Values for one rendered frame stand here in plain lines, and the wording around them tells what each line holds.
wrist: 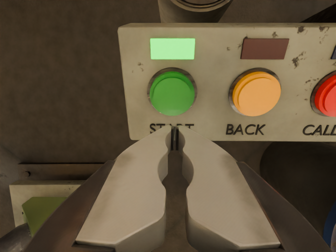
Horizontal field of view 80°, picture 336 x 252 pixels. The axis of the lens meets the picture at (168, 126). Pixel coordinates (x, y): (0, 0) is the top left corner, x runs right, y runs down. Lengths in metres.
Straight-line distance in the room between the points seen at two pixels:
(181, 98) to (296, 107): 0.11
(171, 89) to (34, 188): 0.78
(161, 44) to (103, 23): 0.69
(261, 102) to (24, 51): 0.89
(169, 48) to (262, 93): 0.09
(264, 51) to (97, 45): 0.72
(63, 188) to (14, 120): 0.35
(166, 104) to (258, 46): 0.09
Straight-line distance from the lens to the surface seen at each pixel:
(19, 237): 0.76
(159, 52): 0.18
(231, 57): 0.19
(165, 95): 0.18
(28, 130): 0.99
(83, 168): 0.90
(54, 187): 0.86
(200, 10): 0.30
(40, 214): 0.79
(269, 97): 0.20
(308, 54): 0.21
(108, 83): 0.83
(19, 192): 0.94
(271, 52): 0.20
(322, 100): 0.23
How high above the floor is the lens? 0.79
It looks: 80 degrees down
